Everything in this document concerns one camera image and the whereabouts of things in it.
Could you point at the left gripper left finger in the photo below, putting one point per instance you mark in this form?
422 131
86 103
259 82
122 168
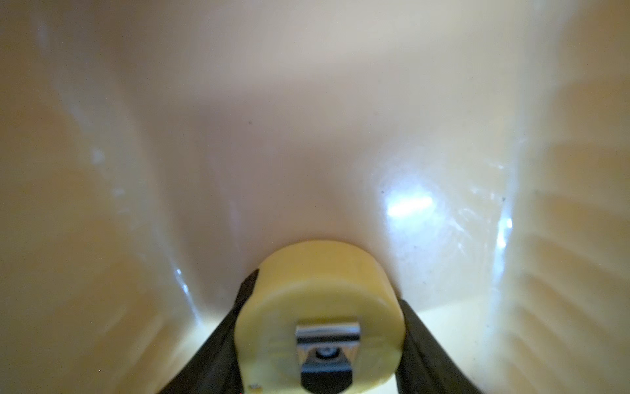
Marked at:
214 367

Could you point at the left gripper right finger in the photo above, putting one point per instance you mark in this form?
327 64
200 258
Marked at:
425 367

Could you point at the yellow tape measure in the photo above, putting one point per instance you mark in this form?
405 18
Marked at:
322 318

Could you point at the yellow storage tray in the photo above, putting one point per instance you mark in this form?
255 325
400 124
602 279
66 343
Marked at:
154 153

